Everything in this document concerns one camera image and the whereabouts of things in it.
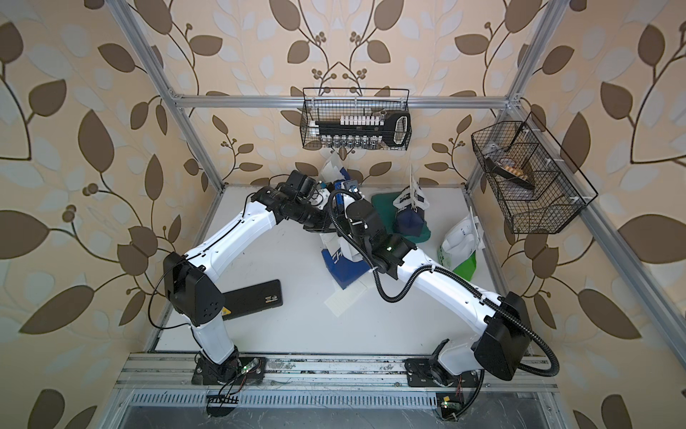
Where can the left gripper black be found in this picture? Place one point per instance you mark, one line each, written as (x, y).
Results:
(322, 222)

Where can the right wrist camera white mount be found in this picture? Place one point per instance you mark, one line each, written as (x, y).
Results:
(352, 191)

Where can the right wall wire basket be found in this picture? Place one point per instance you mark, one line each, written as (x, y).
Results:
(562, 190)

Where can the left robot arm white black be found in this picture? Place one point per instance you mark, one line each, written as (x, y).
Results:
(190, 279)

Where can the back wall wire basket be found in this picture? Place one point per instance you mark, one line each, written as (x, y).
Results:
(326, 102)

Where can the large blue white tote bag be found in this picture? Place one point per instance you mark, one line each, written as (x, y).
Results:
(333, 175)

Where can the green white tissue pack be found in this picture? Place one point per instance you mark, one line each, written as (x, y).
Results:
(460, 245)

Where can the small blue white bag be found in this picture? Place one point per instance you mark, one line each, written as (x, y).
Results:
(411, 205)

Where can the pale yellow receipt sheet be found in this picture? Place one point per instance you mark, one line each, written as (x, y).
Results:
(343, 300)

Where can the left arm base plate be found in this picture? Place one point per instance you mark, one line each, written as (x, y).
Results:
(232, 370)

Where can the black socket tool set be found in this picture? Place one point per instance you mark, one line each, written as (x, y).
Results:
(384, 130)

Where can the wall wire basket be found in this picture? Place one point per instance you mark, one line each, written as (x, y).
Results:
(326, 102)
(562, 190)

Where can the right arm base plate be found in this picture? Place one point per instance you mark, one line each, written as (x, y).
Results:
(424, 373)

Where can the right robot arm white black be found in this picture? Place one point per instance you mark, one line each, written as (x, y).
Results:
(501, 324)

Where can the black flat box yellow label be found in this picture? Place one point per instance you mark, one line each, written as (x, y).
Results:
(252, 299)

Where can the aluminium rail front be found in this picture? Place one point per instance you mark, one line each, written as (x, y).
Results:
(294, 381)

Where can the dark brush in basket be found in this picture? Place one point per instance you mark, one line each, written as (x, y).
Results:
(507, 176)

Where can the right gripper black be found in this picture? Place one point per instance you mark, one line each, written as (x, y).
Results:
(347, 209)

